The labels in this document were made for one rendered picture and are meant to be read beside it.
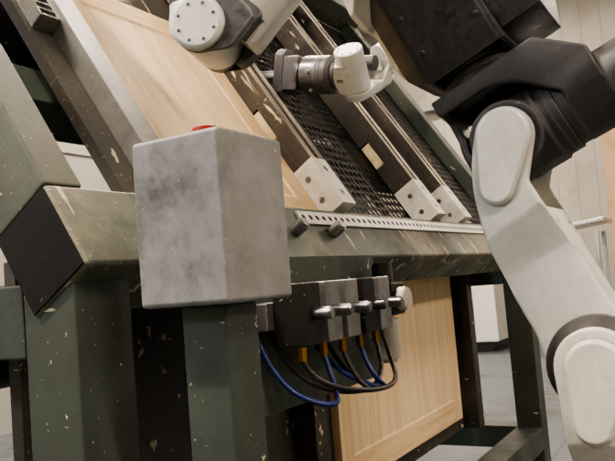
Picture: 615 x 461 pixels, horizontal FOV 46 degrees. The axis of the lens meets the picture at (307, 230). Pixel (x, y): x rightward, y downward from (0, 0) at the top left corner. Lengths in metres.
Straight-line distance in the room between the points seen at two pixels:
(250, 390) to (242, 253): 0.15
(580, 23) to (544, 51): 8.30
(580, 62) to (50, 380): 0.81
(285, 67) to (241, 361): 1.06
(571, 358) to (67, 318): 0.65
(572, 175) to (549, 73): 7.99
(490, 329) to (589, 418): 5.78
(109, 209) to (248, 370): 0.29
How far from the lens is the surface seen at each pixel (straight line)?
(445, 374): 2.53
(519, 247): 1.10
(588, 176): 9.07
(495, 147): 1.09
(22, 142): 0.95
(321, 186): 1.51
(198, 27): 1.05
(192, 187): 0.75
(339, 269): 1.33
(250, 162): 0.78
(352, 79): 1.64
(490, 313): 6.82
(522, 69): 1.13
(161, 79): 1.44
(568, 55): 1.12
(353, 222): 1.50
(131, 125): 1.17
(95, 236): 0.89
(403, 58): 1.17
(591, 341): 1.05
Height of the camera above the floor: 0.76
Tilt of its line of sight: 4 degrees up
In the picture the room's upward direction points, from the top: 5 degrees counter-clockwise
